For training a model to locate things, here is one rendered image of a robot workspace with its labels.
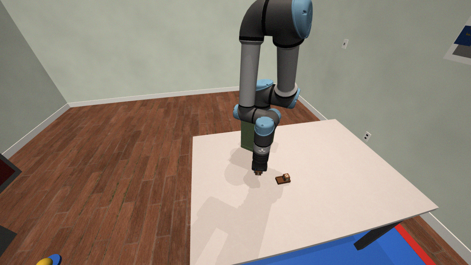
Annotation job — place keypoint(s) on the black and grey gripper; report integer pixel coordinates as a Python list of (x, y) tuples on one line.
[(260, 158)]

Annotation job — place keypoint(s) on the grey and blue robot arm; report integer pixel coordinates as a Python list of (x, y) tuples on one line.
[(289, 23)]

